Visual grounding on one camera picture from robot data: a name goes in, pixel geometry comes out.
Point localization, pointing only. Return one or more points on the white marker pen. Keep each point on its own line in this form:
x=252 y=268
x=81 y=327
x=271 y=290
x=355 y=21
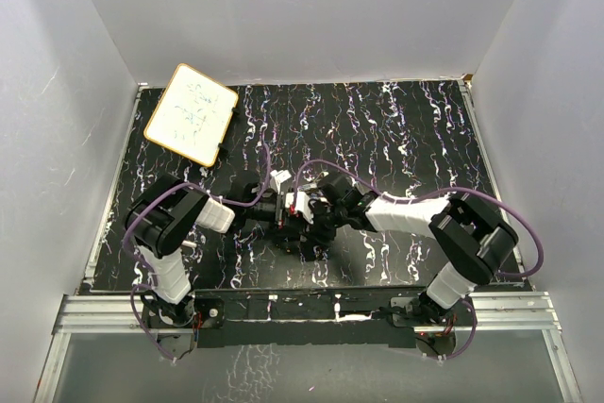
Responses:
x=190 y=243

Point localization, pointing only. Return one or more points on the beige grey stapler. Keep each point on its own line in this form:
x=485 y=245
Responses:
x=309 y=187

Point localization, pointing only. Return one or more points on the small whiteboard with wooden frame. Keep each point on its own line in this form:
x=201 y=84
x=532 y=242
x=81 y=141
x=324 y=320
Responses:
x=192 y=116

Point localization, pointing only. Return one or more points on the aluminium frame rail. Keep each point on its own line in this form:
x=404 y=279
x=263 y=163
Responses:
x=82 y=314

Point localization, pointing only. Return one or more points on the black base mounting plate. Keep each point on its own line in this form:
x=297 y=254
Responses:
x=392 y=315

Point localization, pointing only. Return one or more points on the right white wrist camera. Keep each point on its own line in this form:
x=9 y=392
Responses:
x=298 y=203

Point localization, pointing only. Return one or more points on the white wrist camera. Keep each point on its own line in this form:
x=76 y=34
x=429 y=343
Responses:
x=278 y=178
x=298 y=203

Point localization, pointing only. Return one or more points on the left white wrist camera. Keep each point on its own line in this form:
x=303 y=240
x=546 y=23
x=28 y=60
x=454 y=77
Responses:
x=278 y=178

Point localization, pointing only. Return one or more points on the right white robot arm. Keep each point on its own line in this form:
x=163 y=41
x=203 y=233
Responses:
x=474 y=237

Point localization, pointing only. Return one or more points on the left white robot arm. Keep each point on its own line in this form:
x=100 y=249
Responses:
x=159 y=221

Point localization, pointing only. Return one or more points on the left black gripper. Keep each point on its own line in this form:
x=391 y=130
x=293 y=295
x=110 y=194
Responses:
x=289 y=231

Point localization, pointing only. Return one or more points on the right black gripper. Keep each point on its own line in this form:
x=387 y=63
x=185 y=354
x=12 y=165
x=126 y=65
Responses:
x=322 y=236

